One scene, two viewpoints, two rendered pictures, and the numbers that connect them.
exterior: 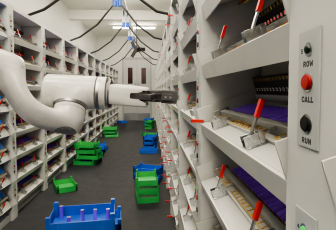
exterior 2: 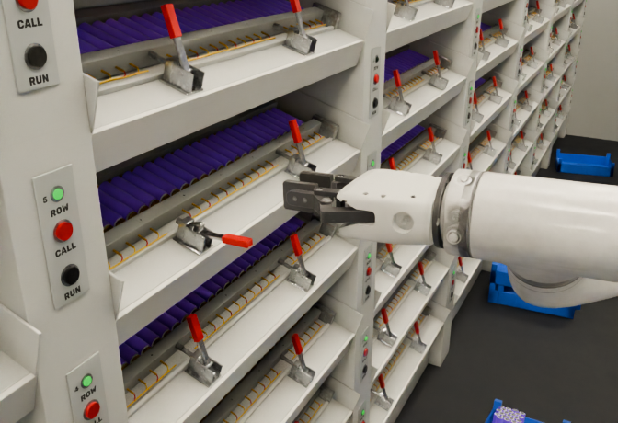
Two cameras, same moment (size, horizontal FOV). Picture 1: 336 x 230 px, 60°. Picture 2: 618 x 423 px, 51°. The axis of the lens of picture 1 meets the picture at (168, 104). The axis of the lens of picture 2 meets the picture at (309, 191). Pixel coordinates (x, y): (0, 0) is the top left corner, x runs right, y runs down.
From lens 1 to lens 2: 138 cm
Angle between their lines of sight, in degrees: 141
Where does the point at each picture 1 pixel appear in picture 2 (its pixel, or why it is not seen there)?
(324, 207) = (378, 139)
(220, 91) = not seen: hidden behind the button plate
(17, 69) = not seen: outside the picture
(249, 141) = (310, 167)
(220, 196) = (210, 367)
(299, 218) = (370, 161)
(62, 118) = not seen: hidden behind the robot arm
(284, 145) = (364, 127)
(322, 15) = (380, 40)
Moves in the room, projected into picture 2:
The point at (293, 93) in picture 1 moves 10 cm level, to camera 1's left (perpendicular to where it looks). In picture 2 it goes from (366, 88) to (421, 96)
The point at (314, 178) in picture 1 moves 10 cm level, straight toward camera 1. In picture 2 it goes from (375, 130) to (417, 121)
